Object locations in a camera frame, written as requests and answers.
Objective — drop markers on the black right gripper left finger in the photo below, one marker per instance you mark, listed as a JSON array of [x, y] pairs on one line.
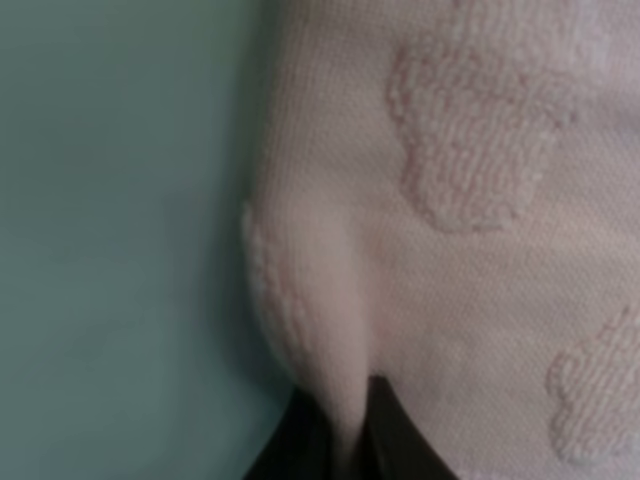
[[301, 446]]

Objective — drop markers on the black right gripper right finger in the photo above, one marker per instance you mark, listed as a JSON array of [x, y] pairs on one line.
[[391, 446]]

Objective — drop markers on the pink terry towel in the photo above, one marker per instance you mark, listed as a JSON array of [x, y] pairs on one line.
[[449, 198]]

